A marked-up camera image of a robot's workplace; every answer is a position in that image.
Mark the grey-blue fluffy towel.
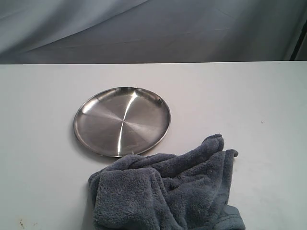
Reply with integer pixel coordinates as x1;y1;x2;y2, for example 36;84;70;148
88;134;245;230

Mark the round stainless steel plate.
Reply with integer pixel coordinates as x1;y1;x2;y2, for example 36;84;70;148
73;87;171;158

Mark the grey backdrop cloth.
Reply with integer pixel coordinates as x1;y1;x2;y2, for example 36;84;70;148
0;0;307;64

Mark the black light stand pole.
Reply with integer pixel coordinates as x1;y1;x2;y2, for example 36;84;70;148
289;20;307;61

